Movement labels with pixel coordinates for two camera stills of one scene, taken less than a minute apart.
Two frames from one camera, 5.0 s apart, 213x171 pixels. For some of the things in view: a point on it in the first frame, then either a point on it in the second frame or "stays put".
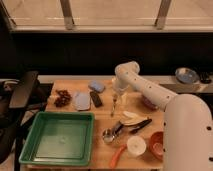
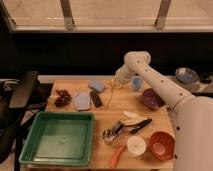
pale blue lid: [82, 101] stays put
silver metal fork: [114, 101] to [112, 89]
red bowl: [156, 145] stays put
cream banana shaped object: [128, 118] stays put
